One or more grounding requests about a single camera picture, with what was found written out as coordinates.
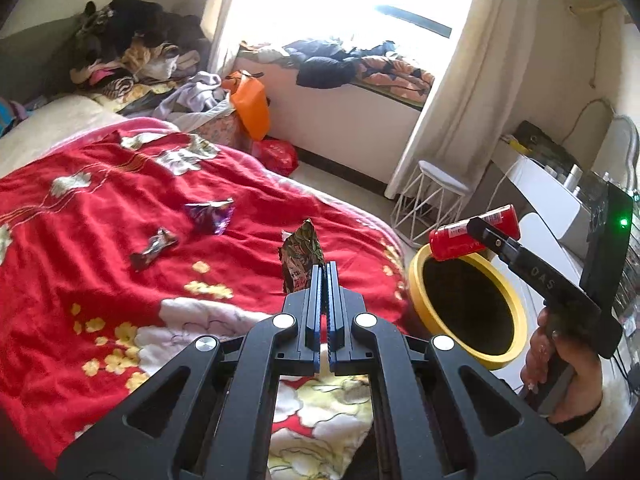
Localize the vanity mirror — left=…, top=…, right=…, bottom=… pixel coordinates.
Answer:
left=592, top=115, right=640, bottom=196

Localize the green black snack bag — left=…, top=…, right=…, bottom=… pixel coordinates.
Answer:
left=277, top=217, right=327, bottom=295

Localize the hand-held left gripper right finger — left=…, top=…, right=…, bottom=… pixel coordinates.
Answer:
left=327, top=262, right=583, bottom=480

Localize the thin wall cable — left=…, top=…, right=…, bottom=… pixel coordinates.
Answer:
left=569, top=0, right=621, bottom=88

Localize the white charging cable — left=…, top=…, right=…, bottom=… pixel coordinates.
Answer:
left=487, top=162, right=523, bottom=221

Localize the red can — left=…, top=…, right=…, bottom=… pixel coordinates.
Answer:
left=429, top=204, right=521, bottom=262

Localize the person's right forearm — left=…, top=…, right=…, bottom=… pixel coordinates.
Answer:
left=550, top=390, right=633, bottom=468

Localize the brown candy wrapper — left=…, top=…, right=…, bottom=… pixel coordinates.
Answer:
left=130, top=227, right=180, bottom=272

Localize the white wire stool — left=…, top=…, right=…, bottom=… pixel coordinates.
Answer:
left=390, top=160, right=473, bottom=248

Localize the white vanity desk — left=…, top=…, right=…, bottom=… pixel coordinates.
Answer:
left=492, top=135, right=601, bottom=256

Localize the black wrist band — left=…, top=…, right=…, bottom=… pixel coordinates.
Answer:
left=550, top=402, right=603, bottom=436

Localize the yellow rimmed black trash bin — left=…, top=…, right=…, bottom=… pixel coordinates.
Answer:
left=408, top=247, right=528, bottom=371

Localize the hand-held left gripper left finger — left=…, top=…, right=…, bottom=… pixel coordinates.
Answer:
left=55, top=265, right=326, bottom=480

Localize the red floral blanket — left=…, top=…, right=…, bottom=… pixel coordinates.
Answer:
left=0, top=117, right=416, bottom=480

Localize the lavender garment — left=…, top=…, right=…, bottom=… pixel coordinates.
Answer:
left=152, top=71, right=232, bottom=121

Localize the beige bed sheet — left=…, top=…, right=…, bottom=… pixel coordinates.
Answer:
left=0, top=94, right=126, bottom=176

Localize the person's right hand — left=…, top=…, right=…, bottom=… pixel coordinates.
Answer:
left=520, top=307, right=603, bottom=423

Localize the patterned laundry basket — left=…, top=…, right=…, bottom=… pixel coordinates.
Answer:
left=187, top=105, right=251, bottom=151

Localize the purple snack wrapper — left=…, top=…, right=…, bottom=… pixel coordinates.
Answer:
left=184, top=199, right=236, bottom=236

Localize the black framed window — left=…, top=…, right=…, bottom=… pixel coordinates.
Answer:
left=227, top=0, right=481, bottom=61

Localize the cream curtain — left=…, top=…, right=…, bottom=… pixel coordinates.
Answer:
left=385, top=0, right=566, bottom=201

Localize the orange patterned quilt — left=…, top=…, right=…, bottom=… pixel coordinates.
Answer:
left=357, top=55, right=436, bottom=98

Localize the red plastic bag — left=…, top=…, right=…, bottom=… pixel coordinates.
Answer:
left=251, top=139, right=299, bottom=177

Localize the grey headboard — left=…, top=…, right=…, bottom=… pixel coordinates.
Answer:
left=0, top=15, right=91, bottom=106

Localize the pile of clothes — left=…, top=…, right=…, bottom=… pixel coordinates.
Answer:
left=70, top=0, right=211, bottom=106

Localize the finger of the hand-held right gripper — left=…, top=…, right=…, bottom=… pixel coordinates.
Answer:
left=466, top=214, right=526, bottom=267

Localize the sheer white curtain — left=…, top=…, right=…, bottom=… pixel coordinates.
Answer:
left=202, top=0, right=251, bottom=76

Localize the orange shopping bag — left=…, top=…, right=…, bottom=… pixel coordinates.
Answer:
left=222, top=70, right=272, bottom=142

